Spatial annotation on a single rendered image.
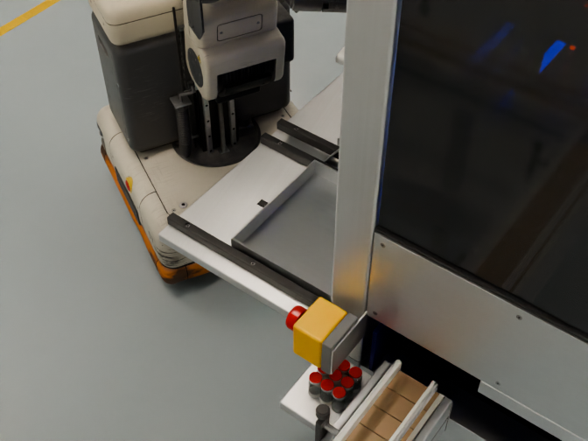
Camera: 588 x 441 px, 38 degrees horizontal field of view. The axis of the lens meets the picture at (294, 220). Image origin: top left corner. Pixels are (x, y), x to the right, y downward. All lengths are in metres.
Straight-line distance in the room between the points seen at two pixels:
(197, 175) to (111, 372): 0.63
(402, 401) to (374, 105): 0.50
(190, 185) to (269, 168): 0.86
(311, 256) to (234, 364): 0.97
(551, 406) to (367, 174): 0.41
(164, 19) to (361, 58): 1.44
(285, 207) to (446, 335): 0.53
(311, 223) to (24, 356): 1.23
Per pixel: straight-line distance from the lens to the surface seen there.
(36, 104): 3.40
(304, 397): 1.39
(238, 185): 1.69
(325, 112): 1.85
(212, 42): 2.17
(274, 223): 1.61
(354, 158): 1.10
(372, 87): 1.01
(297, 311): 1.31
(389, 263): 1.19
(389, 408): 1.33
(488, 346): 1.20
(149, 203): 2.53
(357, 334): 1.32
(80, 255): 2.80
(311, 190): 1.67
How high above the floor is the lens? 2.07
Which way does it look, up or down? 47 degrees down
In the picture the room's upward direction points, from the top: straight up
